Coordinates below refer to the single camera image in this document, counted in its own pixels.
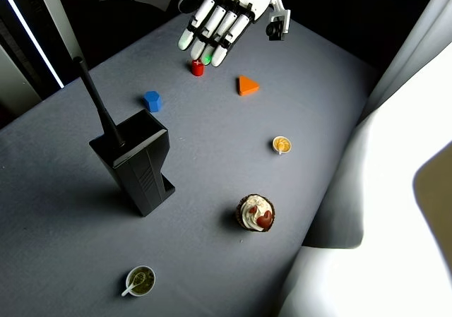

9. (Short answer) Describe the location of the black wrist camera white bracket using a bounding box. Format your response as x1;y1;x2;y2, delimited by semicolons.
265;0;292;42

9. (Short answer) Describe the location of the blue hexagon block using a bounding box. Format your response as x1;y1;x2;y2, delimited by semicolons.
143;90;163;114

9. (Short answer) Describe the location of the white backdrop curtain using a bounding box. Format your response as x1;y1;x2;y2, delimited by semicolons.
277;0;452;317

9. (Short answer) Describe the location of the beige panel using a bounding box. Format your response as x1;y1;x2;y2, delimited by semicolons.
412;143;452;275

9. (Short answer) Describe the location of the toy cupcake white cream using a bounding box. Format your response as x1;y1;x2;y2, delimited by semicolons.
235;193;276;233

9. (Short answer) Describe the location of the white light bar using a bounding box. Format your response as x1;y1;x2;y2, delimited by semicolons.
0;0;66;89

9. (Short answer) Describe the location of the orange triangle block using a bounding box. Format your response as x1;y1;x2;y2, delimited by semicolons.
237;75;261;97

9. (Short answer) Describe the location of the white bowl green soup spoon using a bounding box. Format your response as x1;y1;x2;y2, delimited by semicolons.
121;265;157;298

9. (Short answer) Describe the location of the grey table cloth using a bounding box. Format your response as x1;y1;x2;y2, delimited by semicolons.
0;11;381;317

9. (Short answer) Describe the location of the grey upright post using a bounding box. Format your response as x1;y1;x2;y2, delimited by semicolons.
33;0;89;74

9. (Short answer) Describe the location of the small white cup orange drink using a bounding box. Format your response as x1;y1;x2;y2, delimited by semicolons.
272;136;292;155

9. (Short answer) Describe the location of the black walkie-talkie radio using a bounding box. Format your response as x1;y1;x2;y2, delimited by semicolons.
72;56;177;218

